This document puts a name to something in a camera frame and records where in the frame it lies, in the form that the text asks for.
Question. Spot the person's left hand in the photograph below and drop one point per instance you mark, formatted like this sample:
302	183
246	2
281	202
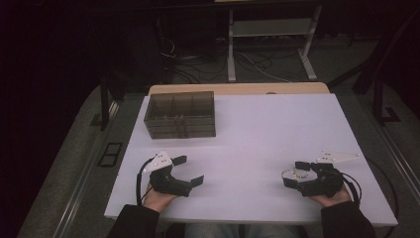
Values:
158	201

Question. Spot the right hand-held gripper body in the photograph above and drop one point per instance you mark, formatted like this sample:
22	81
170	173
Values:
325	183

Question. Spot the black floor socket plate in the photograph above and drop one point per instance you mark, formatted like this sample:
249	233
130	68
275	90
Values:
110	154

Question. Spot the smoked transparent jewelry box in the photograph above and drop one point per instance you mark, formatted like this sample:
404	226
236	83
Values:
180	109

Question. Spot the clear jewelry box drawer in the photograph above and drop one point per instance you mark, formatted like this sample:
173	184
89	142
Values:
198	134

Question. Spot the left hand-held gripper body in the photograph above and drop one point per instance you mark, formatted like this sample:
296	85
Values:
165	183

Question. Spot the gold sparkly hoop earring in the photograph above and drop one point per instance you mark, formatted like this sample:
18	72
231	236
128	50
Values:
283	172
305	177

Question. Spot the black metal stand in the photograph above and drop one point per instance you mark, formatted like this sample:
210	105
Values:
378	92
105	105

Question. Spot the white metal stand frame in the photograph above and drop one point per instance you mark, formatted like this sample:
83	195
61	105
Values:
231	49

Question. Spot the metal floor rail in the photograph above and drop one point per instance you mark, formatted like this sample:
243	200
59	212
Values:
82	185
399	162

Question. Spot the person's right hand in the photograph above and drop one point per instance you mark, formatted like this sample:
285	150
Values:
332	200

